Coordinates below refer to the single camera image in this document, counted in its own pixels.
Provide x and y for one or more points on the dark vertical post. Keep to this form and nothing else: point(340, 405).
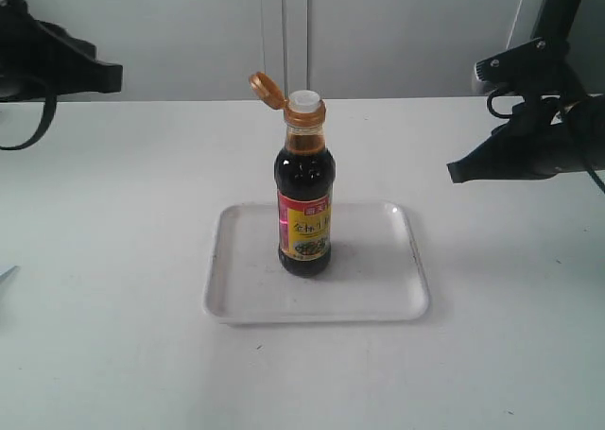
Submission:
point(550, 33)

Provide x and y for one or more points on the white plastic tray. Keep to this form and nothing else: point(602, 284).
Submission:
point(375, 273)

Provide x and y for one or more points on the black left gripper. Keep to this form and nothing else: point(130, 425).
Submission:
point(72, 64)

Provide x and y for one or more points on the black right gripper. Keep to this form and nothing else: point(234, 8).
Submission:
point(539, 142)

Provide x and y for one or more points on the dark soy sauce bottle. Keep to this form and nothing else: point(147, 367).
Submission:
point(304, 172)

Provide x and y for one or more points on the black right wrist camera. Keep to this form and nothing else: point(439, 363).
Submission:
point(535, 68)

